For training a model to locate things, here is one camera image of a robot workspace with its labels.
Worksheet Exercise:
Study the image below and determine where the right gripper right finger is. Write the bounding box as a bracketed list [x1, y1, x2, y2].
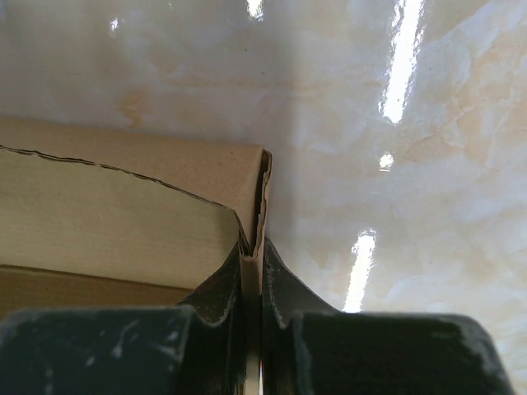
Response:
[262, 239, 346, 394]

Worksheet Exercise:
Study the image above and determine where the brown cardboard paper box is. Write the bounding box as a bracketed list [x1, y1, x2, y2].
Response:
[1, 116, 271, 314]

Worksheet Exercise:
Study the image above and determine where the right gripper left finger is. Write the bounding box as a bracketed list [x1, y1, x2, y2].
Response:
[175, 245, 246, 394]

